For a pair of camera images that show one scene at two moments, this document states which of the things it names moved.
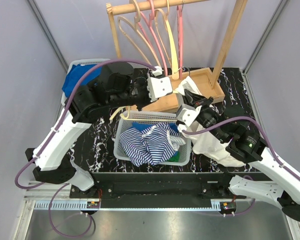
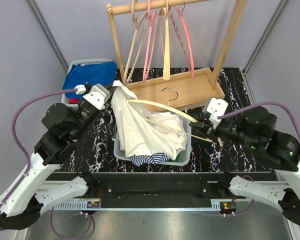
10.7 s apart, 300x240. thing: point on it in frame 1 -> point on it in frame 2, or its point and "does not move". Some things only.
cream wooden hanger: x=174 y=67 -> x=166 y=70
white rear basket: x=80 y=61 does not move
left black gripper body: x=138 y=94 -> x=88 y=115
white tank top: x=206 y=144 -> x=141 y=132
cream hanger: x=142 y=119 -> x=174 y=109
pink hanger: x=149 y=20 -> x=152 y=21
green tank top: x=174 y=158 does not move
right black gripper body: x=211 y=117 -> x=227 y=129
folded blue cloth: x=75 y=73 does not move
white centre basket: x=130 y=117 does not move
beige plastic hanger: x=136 y=25 -> x=135 y=20
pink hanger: x=180 y=21 -> x=189 y=41
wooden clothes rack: x=195 y=87 does not move
